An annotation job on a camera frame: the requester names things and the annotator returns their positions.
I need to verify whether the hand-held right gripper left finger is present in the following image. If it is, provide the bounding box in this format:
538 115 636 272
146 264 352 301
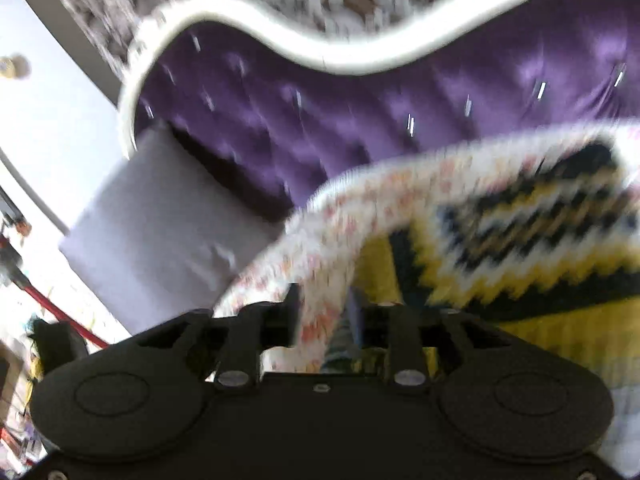
135 284 304 391

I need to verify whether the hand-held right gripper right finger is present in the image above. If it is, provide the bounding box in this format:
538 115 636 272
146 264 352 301
347 291 512 387

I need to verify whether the zigzag patterned knit sweater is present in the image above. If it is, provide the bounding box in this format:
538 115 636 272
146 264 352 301
320 136 640 396

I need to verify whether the floral printed blanket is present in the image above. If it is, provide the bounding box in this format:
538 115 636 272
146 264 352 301
214 122 640 376

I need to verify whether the white pillow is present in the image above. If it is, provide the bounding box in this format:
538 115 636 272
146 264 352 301
58 121 292 337

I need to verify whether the red pole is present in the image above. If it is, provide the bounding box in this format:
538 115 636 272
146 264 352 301
27 284 109 350

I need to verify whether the dark bag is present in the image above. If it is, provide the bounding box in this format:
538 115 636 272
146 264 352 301
34 319 87 372

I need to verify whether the round ceiling lamp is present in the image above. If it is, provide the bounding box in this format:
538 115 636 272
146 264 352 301
0 54 31 81

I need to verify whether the purple tufted headboard white frame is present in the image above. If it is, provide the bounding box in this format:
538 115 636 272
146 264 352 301
117 0 640 223

